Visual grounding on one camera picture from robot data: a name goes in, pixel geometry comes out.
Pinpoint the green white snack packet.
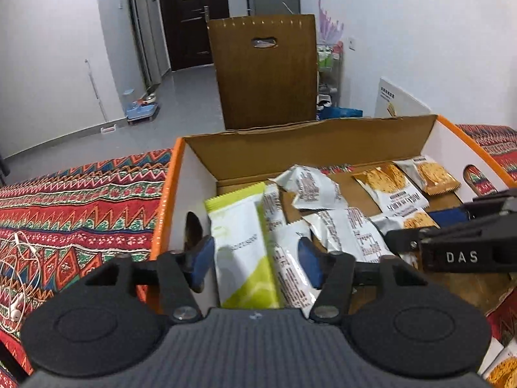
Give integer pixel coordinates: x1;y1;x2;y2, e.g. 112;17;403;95
204;183;283;309

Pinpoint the dark entrance door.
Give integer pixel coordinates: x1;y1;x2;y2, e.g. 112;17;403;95
160;0;230;71

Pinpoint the white earphone cable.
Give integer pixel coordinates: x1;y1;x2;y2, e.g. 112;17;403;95
0;229;41;324

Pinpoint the metal storage rack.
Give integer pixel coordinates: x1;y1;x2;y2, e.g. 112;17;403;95
316;41;344;110

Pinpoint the patterned red tablecloth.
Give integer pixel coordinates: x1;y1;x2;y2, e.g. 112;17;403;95
0;124;517;388

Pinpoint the orange cardboard snack box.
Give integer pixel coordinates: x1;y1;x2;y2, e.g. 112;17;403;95
137;114;517;316

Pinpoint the brown wooden chair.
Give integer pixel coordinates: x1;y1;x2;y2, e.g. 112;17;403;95
208;15;318;130

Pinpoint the orange cracker packet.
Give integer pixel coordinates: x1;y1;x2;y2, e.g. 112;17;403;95
394;155;461;195

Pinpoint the white board against wall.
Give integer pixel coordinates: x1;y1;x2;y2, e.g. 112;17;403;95
374;77;431;118

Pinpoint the blue pet feeder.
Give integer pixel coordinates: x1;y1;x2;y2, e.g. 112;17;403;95
123;89;159;124

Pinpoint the oat crisp cracker packet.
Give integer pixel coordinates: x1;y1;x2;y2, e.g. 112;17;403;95
352;162;429;214

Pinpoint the white printed snack packet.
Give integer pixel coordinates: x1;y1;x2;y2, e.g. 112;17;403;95
272;165;349;210

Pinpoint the silver white snack packet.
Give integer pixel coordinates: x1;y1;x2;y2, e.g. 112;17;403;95
263;184;319;318

